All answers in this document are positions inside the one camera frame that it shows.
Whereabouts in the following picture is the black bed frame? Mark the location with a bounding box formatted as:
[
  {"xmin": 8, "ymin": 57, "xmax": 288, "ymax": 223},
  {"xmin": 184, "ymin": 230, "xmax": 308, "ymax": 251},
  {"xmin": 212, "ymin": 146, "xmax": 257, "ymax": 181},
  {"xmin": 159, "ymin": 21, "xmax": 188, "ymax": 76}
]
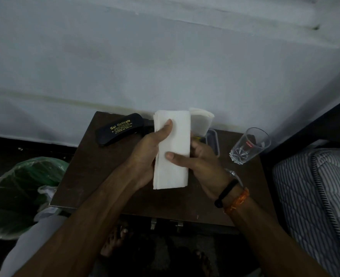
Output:
[{"xmin": 262, "ymin": 93, "xmax": 340, "ymax": 159}]

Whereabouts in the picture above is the grey striped quilted mattress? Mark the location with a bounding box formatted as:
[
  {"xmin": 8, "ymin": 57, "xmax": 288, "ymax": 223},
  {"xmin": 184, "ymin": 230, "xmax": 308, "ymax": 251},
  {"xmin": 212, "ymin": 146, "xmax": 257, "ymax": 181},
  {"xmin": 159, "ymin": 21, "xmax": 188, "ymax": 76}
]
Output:
[{"xmin": 272, "ymin": 148, "xmax": 340, "ymax": 277}]

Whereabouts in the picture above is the black wristband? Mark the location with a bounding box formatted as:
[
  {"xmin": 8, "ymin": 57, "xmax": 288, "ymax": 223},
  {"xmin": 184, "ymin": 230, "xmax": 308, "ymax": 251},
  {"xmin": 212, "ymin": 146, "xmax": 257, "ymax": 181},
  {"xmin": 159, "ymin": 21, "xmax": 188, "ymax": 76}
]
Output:
[{"xmin": 214, "ymin": 179, "xmax": 240, "ymax": 209}]

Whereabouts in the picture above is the white paper napkin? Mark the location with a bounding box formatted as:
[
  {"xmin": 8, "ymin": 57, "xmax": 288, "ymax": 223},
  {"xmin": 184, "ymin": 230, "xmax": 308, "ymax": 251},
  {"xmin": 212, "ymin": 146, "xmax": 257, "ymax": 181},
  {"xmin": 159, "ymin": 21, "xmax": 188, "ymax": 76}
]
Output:
[
  {"xmin": 188, "ymin": 107, "xmax": 215, "ymax": 137},
  {"xmin": 153, "ymin": 110, "xmax": 191, "ymax": 190}
]

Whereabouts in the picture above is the pink-white wrapper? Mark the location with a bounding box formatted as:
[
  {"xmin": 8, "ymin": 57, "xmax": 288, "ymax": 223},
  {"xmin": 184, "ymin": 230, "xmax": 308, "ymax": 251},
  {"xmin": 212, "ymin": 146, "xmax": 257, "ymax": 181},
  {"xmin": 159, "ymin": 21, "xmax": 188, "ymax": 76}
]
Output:
[{"xmin": 34, "ymin": 185, "xmax": 59, "ymax": 222}]

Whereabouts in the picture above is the grey plastic organizer box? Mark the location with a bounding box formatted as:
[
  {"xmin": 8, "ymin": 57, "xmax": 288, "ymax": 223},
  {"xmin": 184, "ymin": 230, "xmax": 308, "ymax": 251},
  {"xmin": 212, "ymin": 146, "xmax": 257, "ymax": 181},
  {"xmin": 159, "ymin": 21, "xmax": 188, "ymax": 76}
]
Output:
[{"xmin": 191, "ymin": 128, "xmax": 220, "ymax": 158}]

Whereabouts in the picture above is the person's right hand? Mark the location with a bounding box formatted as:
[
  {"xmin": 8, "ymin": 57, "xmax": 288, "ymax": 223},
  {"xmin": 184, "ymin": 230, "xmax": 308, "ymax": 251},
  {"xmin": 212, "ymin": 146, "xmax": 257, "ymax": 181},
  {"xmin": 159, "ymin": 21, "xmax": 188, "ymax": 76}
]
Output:
[{"xmin": 165, "ymin": 132, "xmax": 240, "ymax": 202}]

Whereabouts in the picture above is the person's right forearm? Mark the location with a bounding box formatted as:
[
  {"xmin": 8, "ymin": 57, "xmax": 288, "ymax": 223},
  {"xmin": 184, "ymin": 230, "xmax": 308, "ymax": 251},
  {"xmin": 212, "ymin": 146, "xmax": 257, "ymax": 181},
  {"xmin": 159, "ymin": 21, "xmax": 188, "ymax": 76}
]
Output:
[{"xmin": 225, "ymin": 196, "xmax": 332, "ymax": 277}]

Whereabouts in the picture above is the person's left forearm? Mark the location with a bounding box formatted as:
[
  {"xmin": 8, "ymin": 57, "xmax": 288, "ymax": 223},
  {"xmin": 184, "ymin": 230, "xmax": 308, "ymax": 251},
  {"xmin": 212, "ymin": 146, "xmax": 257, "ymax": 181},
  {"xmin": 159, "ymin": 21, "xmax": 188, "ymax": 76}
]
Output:
[{"xmin": 14, "ymin": 170, "xmax": 141, "ymax": 277}]

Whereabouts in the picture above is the clear drinking glass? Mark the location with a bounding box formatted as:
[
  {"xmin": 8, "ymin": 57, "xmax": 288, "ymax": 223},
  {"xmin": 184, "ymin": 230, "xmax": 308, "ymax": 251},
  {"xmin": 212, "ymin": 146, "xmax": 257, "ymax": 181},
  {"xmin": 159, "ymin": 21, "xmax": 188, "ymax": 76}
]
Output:
[{"xmin": 229, "ymin": 127, "xmax": 271, "ymax": 165}]

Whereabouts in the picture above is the green lined waste bin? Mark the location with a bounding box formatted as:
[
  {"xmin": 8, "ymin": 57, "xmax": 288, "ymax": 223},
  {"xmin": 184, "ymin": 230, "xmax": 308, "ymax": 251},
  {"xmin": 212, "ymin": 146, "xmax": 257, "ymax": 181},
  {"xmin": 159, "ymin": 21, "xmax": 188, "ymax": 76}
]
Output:
[{"xmin": 0, "ymin": 157, "xmax": 69, "ymax": 240}]

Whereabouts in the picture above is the clear glass ashtray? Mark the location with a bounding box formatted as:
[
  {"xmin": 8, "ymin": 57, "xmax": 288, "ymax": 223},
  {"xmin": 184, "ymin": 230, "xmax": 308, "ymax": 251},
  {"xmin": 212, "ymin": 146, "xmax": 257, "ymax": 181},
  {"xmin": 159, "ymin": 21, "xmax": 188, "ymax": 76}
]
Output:
[{"xmin": 224, "ymin": 168, "xmax": 243, "ymax": 187}]

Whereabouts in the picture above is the black cable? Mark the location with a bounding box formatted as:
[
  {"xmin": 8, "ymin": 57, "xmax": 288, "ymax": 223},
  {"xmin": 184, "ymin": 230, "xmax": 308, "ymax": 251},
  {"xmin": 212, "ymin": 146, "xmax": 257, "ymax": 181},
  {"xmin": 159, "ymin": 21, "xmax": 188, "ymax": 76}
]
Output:
[{"xmin": 143, "ymin": 119, "xmax": 155, "ymax": 137}]

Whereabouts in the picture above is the black glasses case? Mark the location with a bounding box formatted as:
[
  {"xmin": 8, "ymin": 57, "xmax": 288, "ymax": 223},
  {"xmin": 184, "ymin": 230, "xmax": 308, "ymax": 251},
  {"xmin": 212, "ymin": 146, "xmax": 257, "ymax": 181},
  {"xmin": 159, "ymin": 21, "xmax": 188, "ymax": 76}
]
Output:
[{"xmin": 95, "ymin": 113, "xmax": 145, "ymax": 146}]

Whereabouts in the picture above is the person's foot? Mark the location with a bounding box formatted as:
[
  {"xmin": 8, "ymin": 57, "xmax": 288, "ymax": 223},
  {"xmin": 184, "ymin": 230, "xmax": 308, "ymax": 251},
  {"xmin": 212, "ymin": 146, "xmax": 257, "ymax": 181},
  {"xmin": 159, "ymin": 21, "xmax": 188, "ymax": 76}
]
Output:
[
  {"xmin": 194, "ymin": 249, "xmax": 212, "ymax": 277},
  {"xmin": 100, "ymin": 226, "xmax": 130, "ymax": 257}
]

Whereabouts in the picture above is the orange thread bracelet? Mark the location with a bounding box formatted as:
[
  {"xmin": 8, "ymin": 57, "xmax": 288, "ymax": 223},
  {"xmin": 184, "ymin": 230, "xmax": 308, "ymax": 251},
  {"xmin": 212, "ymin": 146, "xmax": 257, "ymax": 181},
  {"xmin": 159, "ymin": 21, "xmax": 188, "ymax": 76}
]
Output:
[{"xmin": 223, "ymin": 187, "xmax": 250, "ymax": 215}]

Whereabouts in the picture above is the person's left foot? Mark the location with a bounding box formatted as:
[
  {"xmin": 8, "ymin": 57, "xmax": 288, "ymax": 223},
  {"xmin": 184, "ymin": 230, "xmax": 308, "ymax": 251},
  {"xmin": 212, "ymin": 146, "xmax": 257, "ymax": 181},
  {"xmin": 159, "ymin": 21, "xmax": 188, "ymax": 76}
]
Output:
[{"xmin": 100, "ymin": 226, "xmax": 130, "ymax": 257}]

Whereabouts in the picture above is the person's right foot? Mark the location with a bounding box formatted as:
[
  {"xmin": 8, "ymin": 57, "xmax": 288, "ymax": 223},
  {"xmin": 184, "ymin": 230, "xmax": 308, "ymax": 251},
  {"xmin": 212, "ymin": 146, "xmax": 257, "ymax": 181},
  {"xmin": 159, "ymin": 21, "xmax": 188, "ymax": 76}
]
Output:
[{"xmin": 194, "ymin": 249, "xmax": 212, "ymax": 277}]

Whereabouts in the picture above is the person's left hand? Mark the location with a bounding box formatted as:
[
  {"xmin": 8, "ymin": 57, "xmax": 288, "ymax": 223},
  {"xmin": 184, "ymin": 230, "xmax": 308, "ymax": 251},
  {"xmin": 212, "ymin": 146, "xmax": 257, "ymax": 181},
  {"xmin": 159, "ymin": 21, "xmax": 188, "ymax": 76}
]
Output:
[{"xmin": 129, "ymin": 119, "xmax": 173, "ymax": 189}]

